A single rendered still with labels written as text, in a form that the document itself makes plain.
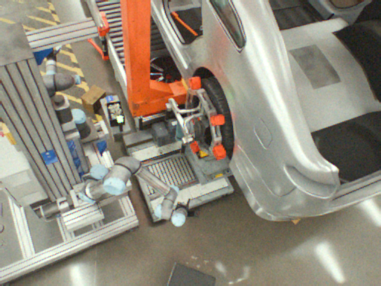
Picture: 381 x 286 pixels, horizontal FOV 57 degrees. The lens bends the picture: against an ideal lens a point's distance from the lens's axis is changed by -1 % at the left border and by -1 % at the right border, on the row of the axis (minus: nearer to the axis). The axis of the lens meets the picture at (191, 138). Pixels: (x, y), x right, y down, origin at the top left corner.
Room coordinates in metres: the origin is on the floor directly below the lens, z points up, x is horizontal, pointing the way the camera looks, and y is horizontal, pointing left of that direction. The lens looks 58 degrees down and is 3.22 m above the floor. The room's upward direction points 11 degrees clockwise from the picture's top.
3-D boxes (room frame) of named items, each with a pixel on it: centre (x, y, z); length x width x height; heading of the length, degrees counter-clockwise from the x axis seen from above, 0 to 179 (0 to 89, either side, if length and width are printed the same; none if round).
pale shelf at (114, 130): (1.85, 0.75, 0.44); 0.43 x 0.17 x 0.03; 33
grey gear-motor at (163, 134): (1.89, 0.19, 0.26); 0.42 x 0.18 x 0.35; 123
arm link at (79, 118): (1.38, 0.86, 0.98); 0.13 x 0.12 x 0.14; 112
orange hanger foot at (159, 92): (2.09, 0.24, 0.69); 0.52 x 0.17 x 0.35; 123
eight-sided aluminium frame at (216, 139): (1.68, -0.06, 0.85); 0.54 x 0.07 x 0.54; 33
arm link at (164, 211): (0.79, 0.07, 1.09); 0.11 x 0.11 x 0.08; 81
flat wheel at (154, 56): (2.44, 0.35, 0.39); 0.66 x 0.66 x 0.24
